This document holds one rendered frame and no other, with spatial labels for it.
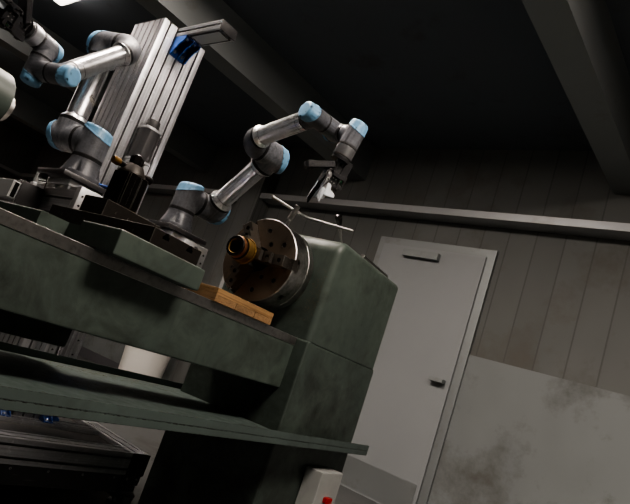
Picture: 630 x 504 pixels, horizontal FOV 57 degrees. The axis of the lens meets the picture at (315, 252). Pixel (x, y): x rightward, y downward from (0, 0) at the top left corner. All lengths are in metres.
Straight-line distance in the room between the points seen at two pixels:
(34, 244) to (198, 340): 0.58
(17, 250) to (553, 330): 3.92
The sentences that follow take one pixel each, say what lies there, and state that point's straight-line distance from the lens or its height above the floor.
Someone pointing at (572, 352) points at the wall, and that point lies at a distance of 4.57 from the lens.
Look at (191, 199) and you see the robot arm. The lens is 2.67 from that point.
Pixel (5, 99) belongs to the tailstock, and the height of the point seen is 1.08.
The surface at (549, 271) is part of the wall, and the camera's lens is 4.79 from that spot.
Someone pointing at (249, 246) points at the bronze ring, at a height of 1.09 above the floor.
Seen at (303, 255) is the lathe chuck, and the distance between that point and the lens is 2.06.
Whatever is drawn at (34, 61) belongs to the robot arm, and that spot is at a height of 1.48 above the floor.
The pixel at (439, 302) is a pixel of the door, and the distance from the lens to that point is 4.96.
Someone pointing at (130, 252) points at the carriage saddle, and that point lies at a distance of 1.39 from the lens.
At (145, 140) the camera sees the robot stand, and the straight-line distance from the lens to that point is 2.66.
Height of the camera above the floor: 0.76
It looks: 11 degrees up
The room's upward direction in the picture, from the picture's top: 19 degrees clockwise
